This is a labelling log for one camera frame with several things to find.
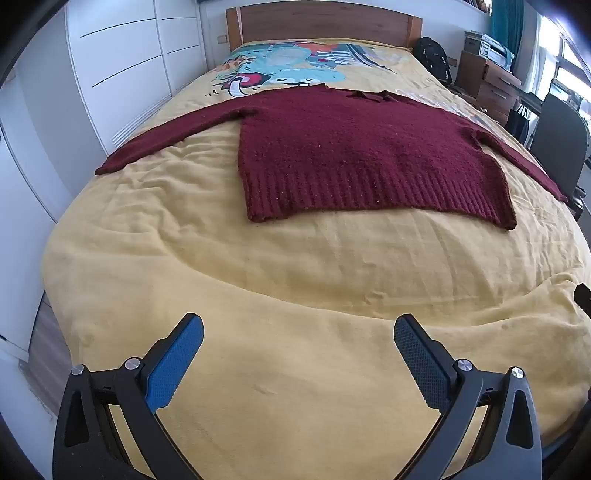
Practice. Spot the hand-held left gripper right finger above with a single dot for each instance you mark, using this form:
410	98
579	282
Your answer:
418	355

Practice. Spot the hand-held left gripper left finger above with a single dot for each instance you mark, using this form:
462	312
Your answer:
178	355

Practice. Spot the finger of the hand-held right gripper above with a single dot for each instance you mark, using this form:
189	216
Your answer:
584	297

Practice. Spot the maroon knitted sweater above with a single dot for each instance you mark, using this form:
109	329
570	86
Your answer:
360	152

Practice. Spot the yellow printed blanket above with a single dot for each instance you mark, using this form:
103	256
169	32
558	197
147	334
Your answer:
277	300

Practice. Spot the dark office chair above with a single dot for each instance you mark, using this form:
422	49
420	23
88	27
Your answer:
558	134

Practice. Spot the black paper bag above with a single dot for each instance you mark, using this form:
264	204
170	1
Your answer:
519	122

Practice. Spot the wooden drawer cabinet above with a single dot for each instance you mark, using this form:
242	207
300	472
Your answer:
489	87

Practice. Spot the window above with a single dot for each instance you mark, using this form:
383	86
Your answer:
572	60

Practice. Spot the grey printer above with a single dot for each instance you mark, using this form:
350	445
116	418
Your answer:
489	46

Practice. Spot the black backpack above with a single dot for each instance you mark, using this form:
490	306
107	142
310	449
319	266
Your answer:
431	57

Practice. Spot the teal curtain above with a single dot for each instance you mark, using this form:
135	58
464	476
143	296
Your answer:
505	23

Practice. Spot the white wardrobe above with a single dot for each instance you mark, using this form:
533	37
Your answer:
120	55

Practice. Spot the row of books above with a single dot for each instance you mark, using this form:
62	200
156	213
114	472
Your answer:
480	4

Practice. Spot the wooden headboard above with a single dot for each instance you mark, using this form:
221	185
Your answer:
323	23

